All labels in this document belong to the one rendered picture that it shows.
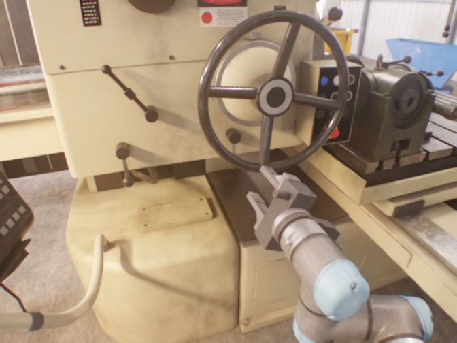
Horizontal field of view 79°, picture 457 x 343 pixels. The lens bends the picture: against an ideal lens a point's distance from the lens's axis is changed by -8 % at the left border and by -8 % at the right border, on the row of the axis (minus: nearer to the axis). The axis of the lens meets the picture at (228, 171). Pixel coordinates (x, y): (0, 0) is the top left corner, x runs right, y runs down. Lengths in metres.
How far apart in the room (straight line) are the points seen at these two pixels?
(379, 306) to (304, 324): 0.12
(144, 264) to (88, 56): 0.79
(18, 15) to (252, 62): 1.08
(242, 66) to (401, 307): 0.60
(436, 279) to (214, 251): 0.82
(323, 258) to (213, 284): 0.99
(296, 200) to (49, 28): 0.68
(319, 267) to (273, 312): 1.31
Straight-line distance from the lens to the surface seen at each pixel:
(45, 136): 1.23
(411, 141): 1.24
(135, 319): 1.51
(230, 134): 0.90
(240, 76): 0.77
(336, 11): 0.97
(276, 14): 0.65
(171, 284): 1.34
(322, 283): 0.44
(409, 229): 1.33
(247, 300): 1.58
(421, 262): 1.26
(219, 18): 0.86
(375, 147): 1.12
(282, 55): 0.69
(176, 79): 0.86
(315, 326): 0.52
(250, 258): 1.35
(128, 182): 0.91
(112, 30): 0.83
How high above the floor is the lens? 1.48
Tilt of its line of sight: 30 degrees down
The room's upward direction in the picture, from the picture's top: straight up
